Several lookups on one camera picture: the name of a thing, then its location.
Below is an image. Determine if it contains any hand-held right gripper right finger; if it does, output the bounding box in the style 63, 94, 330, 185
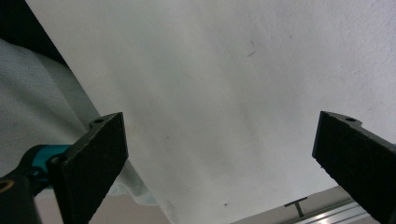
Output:
311, 110, 396, 224

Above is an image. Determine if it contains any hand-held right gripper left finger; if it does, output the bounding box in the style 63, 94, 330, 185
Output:
47, 112, 130, 224

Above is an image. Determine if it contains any pale grey cloth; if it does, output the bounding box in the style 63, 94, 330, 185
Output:
0, 38, 159, 207

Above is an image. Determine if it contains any aluminium rail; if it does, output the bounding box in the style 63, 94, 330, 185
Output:
279, 199, 376, 224

